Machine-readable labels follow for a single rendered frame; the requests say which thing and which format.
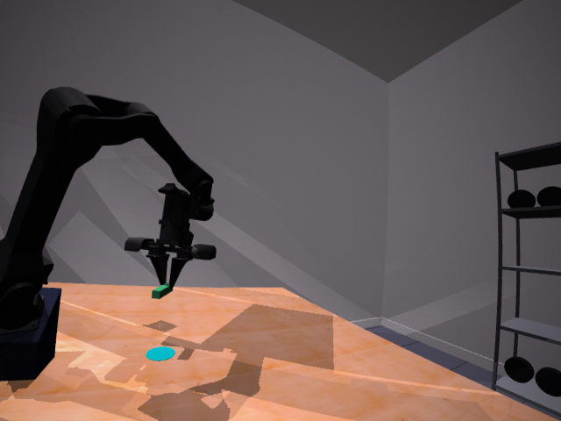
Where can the cyan circle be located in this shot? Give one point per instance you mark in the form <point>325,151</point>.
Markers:
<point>160,353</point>

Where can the green rectangular post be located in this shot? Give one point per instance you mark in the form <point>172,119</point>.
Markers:
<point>161,291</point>

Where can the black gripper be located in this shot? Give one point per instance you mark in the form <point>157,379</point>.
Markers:
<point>173,232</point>

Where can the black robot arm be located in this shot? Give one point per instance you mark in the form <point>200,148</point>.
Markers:
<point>71,128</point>

